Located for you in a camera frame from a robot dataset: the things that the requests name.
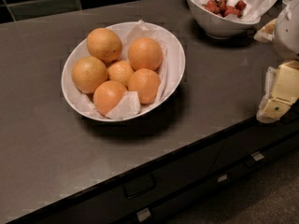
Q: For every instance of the white bowl with strawberries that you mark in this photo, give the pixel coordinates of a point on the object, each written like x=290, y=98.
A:
x=218, y=27

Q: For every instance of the dark lower drawer front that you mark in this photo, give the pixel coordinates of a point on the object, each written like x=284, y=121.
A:
x=158, y=211

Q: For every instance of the white paper liner in bowl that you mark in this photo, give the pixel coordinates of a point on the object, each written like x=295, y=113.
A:
x=129, y=106

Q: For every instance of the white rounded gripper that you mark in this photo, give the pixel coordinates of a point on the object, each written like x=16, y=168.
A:
x=288, y=32

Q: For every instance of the dark upper drawer front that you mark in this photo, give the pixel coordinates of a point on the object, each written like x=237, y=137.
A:
x=131, y=191

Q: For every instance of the large white oval bowl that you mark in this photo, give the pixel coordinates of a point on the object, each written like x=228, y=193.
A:
x=175, y=65

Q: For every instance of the dark right drawer front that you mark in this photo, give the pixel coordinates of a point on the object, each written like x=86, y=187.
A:
x=251, y=139

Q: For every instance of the red strawberries pile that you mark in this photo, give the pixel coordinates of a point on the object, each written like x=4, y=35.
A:
x=222, y=9

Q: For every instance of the small centre orange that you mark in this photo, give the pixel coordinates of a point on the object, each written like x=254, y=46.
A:
x=120, y=71

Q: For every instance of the dark drawer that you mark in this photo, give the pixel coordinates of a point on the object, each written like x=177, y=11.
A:
x=251, y=139
x=158, y=211
x=131, y=191

